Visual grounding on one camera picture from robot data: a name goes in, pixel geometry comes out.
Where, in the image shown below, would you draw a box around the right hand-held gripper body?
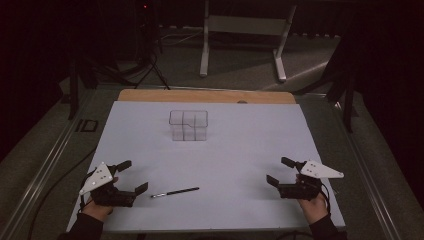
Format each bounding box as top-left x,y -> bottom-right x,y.
278,159 -> 345,201

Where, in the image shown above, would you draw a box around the large black metal stand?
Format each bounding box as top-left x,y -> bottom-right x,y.
293,31 -> 358,134

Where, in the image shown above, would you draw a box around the short black metal stand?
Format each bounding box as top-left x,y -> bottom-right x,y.
67,61 -> 82,121

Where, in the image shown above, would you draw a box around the person's right hand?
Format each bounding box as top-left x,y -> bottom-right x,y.
297,192 -> 330,225

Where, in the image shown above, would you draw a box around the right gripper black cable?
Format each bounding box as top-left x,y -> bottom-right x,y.
319,181 -> 332,213

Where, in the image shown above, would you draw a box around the white table mat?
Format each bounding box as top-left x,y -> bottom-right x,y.
66,100 -> 347,233

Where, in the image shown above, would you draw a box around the person's left hand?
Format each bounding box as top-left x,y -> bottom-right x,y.
81,197 -> 115,223

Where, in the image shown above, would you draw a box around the black tripod stand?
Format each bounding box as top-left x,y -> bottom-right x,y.
131,0 -> 172,91

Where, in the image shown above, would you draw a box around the black pen with silver tip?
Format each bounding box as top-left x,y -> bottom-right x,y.
150,186 -> 201,199

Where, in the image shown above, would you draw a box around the clear plastic organizer box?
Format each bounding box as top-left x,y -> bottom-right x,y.
168,109 -> 209,142

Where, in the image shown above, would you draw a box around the white floor cable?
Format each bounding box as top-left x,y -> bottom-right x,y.
159,29 -> 205,47

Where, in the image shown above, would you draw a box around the white metal desk frame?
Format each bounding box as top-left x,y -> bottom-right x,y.
199,0 -> 298,83

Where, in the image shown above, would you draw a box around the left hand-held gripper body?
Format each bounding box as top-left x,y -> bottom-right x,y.
79,162 -> 138,208

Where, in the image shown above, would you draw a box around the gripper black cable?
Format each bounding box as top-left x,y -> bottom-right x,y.
319,181 -> 332,213
78,171 -> 94,214

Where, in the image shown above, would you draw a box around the black floor cable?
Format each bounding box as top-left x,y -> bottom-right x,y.
27,146 -> 98,240

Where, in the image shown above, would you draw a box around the metal floor rail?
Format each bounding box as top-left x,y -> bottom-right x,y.
331,99 -> 403,240
0,89 -> 96,240

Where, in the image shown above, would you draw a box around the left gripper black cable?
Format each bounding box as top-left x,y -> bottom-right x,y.
78,171 -> 94,214

